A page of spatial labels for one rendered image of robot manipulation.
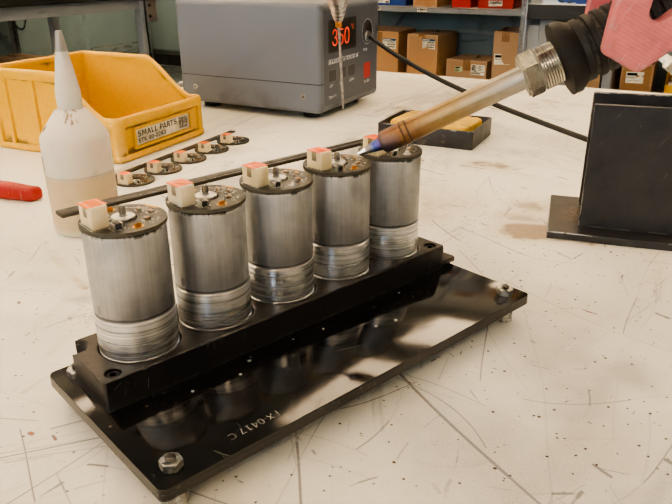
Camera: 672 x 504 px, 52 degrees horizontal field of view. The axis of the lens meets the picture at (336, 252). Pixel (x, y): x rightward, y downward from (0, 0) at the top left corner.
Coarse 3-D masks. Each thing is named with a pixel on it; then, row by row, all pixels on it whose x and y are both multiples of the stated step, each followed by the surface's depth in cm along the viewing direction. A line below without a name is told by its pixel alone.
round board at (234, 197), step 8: (216, 192) 22; (224, 192) 22; (232, 192) 22; (240, 192) 22; (168, 200) 22; (200, 200) 21; (208, 200) 21; (216, 200) 22; (232, 200) 22; (240, 200) 22; (176, 208) 21; (184, 208) 21; (192, 208) 21; (200, 208) 21; (208, 208) 21; (216, 208) 21; (224, 208) 21; (232, 208) 21
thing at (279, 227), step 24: (264, 216) 23; (288, 216) 23; (312, 216) 24; (264, 240) 23; (288, 240) 23; (312, 240) 24; (264, 264) 24; (288, 264) 24; (312, 264) 25; (264, 288) 24; (288, 288) 24; (312, 288) 25
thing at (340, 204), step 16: (320, 176) 24; (336, 176) 24; (352, 176) 24; (368, 176) 25; (320, 192) 25; (336, 192) 24; (352, 192) 25; (368, 192) 25; (320, 208) 25; (336, 208) 25; (352, 208) 25; (368, 208) 26; (320, 224) 25; (336, 224) 25; (352, 224) 25; (368, 224) 26; (320, 240) 25; (336, 240) 25; (352, 240) 25; (368, 240) 26; (320, 256) 26; (336, 256) 25; (352, 256) 26; (368, 256) 26; (320, 272) 26; (336, 272) 26; (352, 272) 26
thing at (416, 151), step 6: (408, 144) 27; (396, 150) 26; (402, 150) 27; (408, 150) 27; (414, 150) 27; (420, 150) 27; (366, 156) 26; (372, 156) 26; (378, 156) 26; (384, 156) 26; (390, 156) 26; (396, 156) 26; (402, 156) 26; (408, 156) 26; (414, 156) 26
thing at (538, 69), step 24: (552, 48) 22; (528, 72) 22; (552, 72) 22; (456, 96) 24; (480, 96) 23; (504, 96) 23; (408, 120) 24; (432, 120) 24; (456, 120) 24; (384, 144) 24
